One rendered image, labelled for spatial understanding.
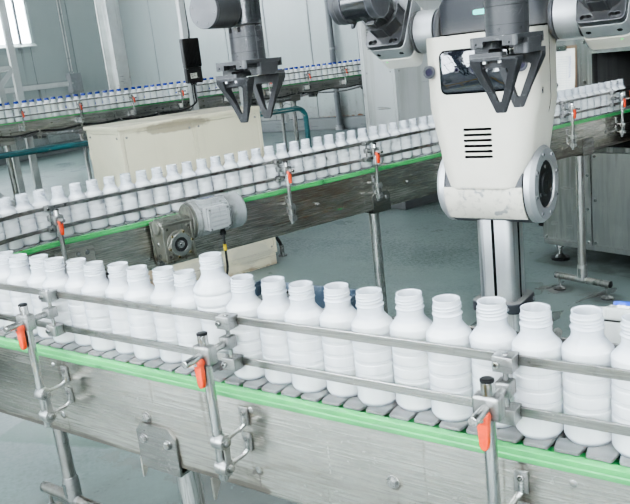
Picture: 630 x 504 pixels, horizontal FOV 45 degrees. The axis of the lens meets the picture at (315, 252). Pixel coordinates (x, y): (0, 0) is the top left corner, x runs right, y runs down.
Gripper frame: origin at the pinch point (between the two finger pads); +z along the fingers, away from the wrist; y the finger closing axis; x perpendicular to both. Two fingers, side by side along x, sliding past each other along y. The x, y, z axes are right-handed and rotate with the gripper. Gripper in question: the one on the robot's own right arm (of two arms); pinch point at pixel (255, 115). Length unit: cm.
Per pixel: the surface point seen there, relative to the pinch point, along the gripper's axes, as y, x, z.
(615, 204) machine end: -367, -33, 93
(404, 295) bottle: 13.8, 33.7, 24.7
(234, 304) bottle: 17.3, 5.4, 27.6
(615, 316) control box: 2, 59, 29
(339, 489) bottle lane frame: 20, 24, 54
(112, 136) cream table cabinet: -236, -315, 25
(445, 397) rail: 19, 41, 36
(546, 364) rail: 19, 55, 30
